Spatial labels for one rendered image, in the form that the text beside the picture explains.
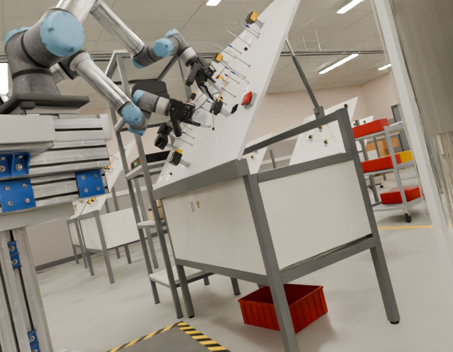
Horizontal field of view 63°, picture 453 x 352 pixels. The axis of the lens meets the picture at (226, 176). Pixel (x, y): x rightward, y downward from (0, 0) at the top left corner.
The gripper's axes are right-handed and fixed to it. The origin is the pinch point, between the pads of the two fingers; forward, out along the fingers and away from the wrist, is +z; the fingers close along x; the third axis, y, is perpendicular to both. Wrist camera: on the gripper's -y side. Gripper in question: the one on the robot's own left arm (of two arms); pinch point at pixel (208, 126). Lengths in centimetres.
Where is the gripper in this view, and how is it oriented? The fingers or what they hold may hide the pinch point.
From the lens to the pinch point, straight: 168.2
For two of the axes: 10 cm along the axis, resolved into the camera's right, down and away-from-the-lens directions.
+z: 9.5, 3.2, 0.4
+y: 3.1, -8.9, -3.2
